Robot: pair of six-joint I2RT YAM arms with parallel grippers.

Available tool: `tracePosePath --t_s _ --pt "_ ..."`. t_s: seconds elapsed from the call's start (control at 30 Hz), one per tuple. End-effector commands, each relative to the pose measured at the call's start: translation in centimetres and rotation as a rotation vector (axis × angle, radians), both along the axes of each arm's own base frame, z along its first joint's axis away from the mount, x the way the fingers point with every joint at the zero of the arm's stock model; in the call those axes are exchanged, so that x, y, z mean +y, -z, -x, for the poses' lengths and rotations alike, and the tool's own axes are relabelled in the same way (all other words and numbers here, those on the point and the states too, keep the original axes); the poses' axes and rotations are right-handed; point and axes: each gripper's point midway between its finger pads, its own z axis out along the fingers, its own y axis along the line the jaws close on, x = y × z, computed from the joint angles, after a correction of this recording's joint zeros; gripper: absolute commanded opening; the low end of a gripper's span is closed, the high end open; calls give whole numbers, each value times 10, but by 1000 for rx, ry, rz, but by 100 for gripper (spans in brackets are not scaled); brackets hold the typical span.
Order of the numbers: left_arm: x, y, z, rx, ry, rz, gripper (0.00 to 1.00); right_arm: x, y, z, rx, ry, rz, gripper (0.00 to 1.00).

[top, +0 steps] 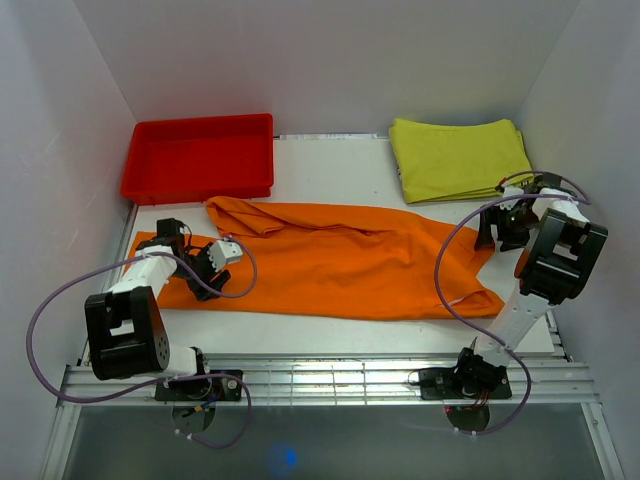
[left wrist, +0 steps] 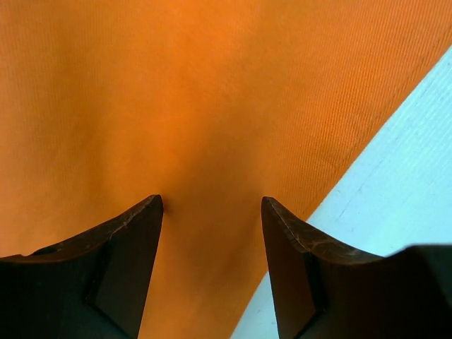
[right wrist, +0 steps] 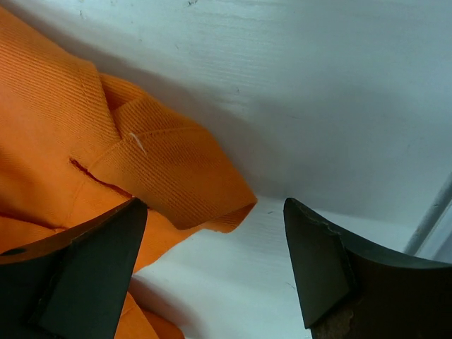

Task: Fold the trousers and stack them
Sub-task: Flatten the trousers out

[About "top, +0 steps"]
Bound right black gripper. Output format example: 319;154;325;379
474;204;540;252

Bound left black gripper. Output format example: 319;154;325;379
172;241;230;302

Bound orange trousers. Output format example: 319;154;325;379
158;197;504;321

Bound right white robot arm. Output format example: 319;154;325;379
451;171;608;400

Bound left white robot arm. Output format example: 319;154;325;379
84;218;243;400

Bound folded yellow trousers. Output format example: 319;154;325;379
389;119;532;204

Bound red plastic tray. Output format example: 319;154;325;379
120;113;274;206

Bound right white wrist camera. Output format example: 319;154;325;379
495;184;524;198

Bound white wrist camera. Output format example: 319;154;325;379
206;239;243;271
495;184;524;198

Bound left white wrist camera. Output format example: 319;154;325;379
206;239;243;271

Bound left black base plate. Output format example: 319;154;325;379
154;370;244;403

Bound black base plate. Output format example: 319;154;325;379
415;367;486;401
154;370;244;403

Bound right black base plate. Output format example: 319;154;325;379
415;367;486;401

